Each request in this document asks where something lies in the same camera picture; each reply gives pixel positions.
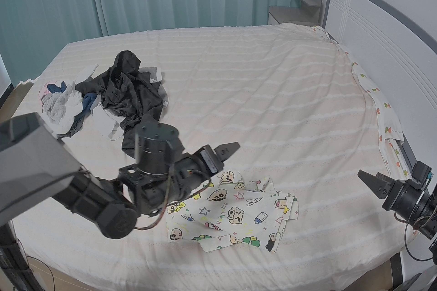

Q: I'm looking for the pile of clothes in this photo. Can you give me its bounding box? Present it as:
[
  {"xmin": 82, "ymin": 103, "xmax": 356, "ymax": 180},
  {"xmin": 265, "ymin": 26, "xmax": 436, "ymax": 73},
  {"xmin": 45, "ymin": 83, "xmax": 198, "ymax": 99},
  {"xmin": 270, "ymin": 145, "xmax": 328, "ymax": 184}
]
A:
[{"xmin": 38, "ymin": 64, "xmax": 169, "ymax": 142}]

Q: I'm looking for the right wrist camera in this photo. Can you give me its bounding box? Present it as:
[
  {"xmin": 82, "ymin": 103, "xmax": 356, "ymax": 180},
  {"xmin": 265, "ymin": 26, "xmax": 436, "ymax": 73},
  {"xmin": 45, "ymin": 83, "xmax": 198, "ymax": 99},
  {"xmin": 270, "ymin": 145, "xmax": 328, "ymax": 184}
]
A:
[{"xmin": 412, "ymin": 162, "xmax": 433, "ymax": 189}]

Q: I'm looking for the bed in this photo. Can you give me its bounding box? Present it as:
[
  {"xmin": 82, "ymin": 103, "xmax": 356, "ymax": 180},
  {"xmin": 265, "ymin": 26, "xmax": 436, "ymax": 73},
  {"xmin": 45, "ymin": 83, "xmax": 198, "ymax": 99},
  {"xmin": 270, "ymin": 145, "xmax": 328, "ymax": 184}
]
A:
[{"xmin": 0, "ymin": 0, "xmax": 437, "ymax": 291}]

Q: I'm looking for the grey bedside table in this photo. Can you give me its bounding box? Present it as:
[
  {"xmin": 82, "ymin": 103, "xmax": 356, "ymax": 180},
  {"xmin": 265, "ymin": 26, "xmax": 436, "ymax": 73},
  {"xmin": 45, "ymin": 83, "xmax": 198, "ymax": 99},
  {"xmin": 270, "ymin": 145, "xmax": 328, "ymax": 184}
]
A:
[{"xmin": 268, "ymin": 0, "xmax": 324, "ymax": 26}]

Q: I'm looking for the black garment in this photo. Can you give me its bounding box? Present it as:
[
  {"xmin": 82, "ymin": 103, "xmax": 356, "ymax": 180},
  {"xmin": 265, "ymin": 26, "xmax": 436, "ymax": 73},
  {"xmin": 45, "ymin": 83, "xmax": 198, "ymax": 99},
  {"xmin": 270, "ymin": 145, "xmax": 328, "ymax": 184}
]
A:
[{"xmin": 75, "ymin": 50, "xmax": 165, "ymax": 161}]

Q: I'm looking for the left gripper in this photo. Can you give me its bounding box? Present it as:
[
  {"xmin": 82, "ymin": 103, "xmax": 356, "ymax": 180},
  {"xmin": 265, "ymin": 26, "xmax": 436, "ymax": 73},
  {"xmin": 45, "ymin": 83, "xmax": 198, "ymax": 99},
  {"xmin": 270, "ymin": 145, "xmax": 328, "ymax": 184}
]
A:
[{"xmin": 172, "ymin": 142, "xmax": 241, "ymax": 198}]

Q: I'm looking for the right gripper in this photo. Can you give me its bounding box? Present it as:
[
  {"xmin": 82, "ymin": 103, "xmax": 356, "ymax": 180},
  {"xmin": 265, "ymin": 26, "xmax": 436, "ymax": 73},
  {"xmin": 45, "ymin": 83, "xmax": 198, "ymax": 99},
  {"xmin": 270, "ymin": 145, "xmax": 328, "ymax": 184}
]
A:
[{"xmin": 358, "ymin": 170, "xmax": 428, "ymax": 218}]

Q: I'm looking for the white printed pyjama top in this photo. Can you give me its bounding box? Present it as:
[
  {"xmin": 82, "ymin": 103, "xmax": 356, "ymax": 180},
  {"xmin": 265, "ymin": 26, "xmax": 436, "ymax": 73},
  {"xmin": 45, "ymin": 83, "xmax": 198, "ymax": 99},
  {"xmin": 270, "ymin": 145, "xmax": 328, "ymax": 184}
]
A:
[{"xmin": 165, "ymin": 170, "xmax": 299, "ymax": 253}]

